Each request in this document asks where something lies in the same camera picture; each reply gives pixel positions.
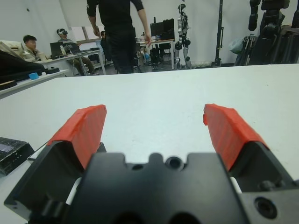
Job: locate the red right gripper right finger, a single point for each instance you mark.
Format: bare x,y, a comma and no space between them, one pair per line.
226,133

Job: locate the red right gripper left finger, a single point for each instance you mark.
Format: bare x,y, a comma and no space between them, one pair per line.
81,130

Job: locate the black foil-wrapped box lid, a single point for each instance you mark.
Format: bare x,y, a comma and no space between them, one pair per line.
12,154

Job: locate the white side table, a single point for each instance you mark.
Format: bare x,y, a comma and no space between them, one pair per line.
28,85

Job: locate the white desk with laptops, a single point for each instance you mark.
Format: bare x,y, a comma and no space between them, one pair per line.
77,54

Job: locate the folded black stands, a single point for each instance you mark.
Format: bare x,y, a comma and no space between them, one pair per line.
247,51

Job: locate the black laptop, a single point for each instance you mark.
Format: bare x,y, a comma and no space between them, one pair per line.
56,50

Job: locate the pale green plastic bag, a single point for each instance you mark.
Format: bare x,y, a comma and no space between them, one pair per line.
237,46

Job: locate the seated person in dark clothes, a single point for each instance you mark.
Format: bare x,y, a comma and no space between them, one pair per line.
104,44

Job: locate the large black case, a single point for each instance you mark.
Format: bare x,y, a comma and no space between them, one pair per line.
16,67

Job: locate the seated person wearing VR headset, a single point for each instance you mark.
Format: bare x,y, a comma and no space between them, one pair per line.
66,40

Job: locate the seated man in beige jacket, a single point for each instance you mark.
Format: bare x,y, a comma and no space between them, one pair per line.
30,50

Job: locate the tall black metal stand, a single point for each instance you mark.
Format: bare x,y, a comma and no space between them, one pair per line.
219,32

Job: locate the standing person in black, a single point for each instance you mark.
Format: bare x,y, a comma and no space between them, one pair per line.
119,35

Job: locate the black office chair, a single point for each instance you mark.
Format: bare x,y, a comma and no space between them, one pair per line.
156,57

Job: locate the silver humanoid robot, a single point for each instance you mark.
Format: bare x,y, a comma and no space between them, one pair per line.
182,35

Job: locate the beige bag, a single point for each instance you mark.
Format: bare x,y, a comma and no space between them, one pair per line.
11,47

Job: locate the white desk with monitor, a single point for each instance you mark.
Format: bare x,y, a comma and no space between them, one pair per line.
163,41

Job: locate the black humanoid robot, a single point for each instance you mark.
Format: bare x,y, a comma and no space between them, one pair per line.
268,25

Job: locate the black computer monitor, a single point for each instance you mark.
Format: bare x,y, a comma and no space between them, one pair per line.
163,29

